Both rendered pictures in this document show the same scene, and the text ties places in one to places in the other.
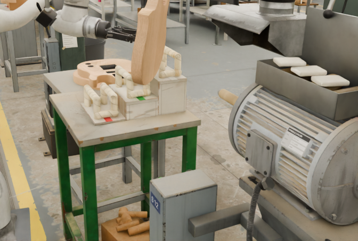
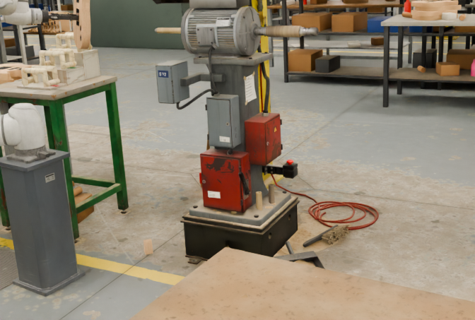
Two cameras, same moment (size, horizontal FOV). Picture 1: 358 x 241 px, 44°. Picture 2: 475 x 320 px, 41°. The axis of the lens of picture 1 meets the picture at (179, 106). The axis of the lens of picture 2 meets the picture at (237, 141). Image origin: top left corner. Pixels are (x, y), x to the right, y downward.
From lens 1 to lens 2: 246 cm
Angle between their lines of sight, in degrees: 33
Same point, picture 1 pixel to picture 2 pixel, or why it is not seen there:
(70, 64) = not seen: outside the picture
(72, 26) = (23, 16)
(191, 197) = (179, 66)
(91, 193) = (63, 138)
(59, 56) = not seen: outside the picture
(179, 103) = (95, 69)
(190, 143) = (113, 96)
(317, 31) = not seen: outside the picture
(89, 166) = (61, 115)
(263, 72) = (194, 1)
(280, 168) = (218, 37)
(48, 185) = not seen: outside the picture
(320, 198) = (240, 39)
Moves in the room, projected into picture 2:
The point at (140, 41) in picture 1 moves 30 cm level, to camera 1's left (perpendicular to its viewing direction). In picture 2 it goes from (86, 15) to (34, 20)
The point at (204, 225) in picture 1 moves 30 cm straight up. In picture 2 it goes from (189, 79) to (184, 20)
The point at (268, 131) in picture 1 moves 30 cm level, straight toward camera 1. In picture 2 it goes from (206, 24) to (228, 29)
